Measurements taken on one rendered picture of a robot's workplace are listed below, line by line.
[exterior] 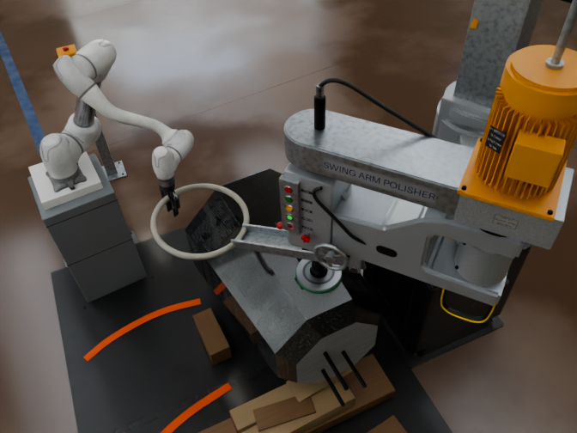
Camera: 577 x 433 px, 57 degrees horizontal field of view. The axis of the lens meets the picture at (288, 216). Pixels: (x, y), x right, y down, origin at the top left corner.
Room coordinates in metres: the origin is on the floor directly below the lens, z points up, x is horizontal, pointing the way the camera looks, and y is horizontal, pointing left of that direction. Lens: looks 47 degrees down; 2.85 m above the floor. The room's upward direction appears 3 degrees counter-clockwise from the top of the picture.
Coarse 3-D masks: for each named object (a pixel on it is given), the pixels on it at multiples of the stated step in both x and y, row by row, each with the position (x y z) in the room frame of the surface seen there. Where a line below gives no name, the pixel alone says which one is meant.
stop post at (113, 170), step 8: (72, 48) 3.25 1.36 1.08; (104, 136) 3.22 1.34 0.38; (96, 144) 3.19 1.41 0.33; (104, 144) 3.20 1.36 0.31; (104, 152) 3.20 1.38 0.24; (104, 160) 3.19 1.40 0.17; (112, 160) 3.21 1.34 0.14; (104, 168) 3.27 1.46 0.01; (112, 168) 3.20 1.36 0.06; (120, 168) 3.26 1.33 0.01; (112, 176) 3.17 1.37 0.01; (120, 176) 3.17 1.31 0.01
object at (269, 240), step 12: (252, 228) 1.74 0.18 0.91; (264, 228) 1.71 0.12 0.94; (276, 228) 1.68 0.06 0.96; (252, 240) 1.68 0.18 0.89; (264, 240) 1.66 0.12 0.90; (276, 240) 1.64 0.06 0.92; (264, 252) 1.58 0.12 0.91; (276, 252) 1.55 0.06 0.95; (288, 252) 1.52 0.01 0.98; (300, 252) 1.49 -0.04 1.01; (312, 252) 1.47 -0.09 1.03; (336, 264) 1.41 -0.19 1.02
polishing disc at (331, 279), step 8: (304, 264) 1.56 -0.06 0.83; (296, 272) 1.51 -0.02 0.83; (304, 272) 1.51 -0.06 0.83; (328, 272) 1.50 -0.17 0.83; (336, 272) 1.50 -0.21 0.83; (304, 280) 1.47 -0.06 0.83; (312, 280) 1.47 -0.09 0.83; (320, 280) 1.46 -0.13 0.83; (328, 280) 1.46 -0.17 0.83; (336, 280) 1.46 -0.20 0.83; (312, 288) 1.42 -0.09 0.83; (320, 288) 1.42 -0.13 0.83; (328, 288) 1.42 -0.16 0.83
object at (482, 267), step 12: (468, 252) 1.16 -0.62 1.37; (480, 252) 1.13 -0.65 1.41; (492, 252) 1.12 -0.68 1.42; (456, 264) 1.20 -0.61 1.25; (468, 264) 1.14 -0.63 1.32; (480, 264) 1.12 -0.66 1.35; (492, 264) 1.11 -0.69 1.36; (504, 264) 1.11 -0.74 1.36; (468, 276) 1.13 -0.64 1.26; (480, 276) 1.11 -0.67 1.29; (492, 276) 1.10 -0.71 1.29; (504, 276) 1.13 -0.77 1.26
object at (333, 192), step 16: (288, 176) 1.46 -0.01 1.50; (304, 176) 1.43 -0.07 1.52; (320, 176) 1.42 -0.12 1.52; (304, 192) 1.43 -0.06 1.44; (320, 192) 1.39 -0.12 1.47; (336, 192) 1.40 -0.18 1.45; (304, 208) 1.43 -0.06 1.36; (320, 208) 1.39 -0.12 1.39; (336, 208) 1.41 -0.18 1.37; (304, 224) 1.43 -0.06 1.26; (320, 224) 1.39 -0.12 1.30; (288, 240) 1.46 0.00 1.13; (320, 240) 1.39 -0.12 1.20
